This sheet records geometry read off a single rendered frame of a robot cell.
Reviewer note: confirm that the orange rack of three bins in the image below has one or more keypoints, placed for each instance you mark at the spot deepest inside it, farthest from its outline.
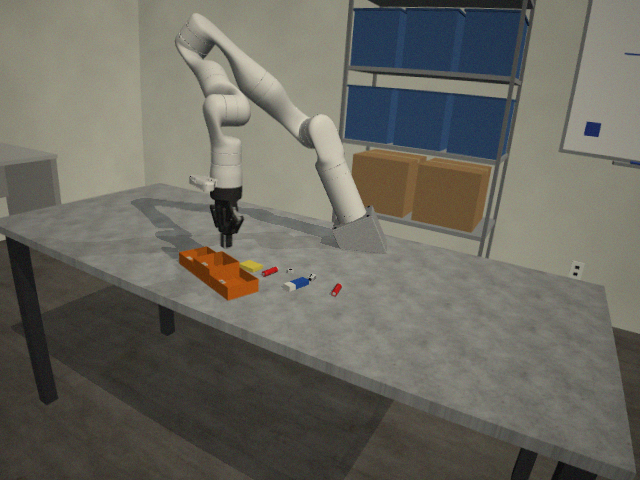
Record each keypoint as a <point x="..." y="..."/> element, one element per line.
<point x="219" y="271"/>

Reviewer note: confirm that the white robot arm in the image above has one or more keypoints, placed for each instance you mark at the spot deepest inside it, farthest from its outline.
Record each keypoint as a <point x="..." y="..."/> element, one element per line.
<point x="194" y="41"/>

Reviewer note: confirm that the blue and white eraser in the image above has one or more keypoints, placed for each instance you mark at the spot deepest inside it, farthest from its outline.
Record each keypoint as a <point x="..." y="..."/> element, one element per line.
<point x="295" y="284"/>

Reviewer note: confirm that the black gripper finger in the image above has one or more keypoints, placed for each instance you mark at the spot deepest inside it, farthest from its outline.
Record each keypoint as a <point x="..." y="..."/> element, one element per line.
<point x="234" y="226"/>
<point x="215" y="211"/>

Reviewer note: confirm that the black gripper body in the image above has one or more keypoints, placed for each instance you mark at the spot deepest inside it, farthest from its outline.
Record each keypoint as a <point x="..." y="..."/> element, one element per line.
<point x="227" y="198"/>

